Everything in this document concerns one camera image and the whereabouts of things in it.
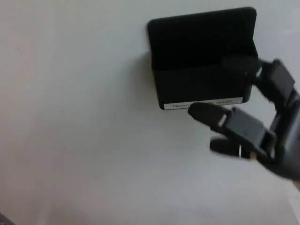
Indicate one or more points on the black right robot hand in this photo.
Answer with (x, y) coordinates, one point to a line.
(288, 150)

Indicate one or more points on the black holder box white label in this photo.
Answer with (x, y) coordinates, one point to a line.
(187, 58)

